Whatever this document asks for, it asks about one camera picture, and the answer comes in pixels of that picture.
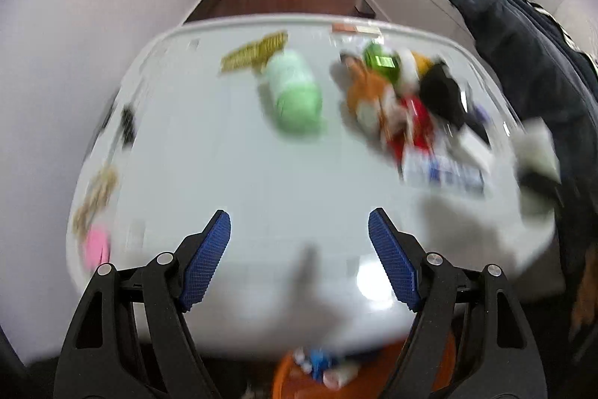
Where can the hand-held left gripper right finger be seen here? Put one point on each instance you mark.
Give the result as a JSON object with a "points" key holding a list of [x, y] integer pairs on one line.
{"points": [[392, 258]]}

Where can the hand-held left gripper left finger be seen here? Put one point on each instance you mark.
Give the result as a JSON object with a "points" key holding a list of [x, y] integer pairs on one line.
{"points": [[208, 258]]}

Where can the orange plastic basin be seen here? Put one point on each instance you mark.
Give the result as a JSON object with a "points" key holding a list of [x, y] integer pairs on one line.
{"points": [[364, 375]]}

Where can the small blue plastic box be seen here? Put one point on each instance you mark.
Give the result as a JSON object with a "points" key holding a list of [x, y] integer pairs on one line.
{"points": [[322, 364]]}

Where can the small white medicine bottle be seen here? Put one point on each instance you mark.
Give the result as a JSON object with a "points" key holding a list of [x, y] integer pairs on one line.
{"points": [[341, 377]]}

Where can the red and white packet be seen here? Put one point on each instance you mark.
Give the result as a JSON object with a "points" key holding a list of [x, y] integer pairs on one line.
{"points": [[434, 165]]}

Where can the pink nail clipper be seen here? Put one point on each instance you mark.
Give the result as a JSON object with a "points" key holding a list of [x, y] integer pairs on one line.
{"points": [[97, 247]]}

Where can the tan woven strip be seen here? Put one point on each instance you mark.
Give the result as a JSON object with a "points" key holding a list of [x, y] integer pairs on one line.
{"points": [[96, 198]]}

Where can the small white box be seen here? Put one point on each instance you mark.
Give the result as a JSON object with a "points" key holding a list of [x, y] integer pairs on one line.
{"points": [[476, 149]]}

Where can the black hair clip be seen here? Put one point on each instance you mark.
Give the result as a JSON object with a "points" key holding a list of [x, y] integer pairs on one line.
{"points": [[127, 125]]}

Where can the orange and white plush toy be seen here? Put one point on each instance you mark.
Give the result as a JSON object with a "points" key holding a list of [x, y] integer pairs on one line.
{"points": [[369, 95]]}

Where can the light green bottle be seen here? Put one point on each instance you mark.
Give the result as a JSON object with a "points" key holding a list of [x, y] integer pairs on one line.
{"points": [[294, 95]]}

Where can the shiny green container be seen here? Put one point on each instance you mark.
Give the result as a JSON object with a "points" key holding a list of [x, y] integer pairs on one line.
{"points": [[381, 60]]}

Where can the yellow-green woven strip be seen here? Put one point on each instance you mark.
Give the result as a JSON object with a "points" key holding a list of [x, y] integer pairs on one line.
{"points": [[254, 53]]}

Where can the clear plastic packet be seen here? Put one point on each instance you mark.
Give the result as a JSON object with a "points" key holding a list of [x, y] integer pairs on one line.
{"points": [[357, 34]]}

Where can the dark blue jacket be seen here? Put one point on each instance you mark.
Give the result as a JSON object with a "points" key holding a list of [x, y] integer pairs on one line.
{"points": [[523, 53]]}

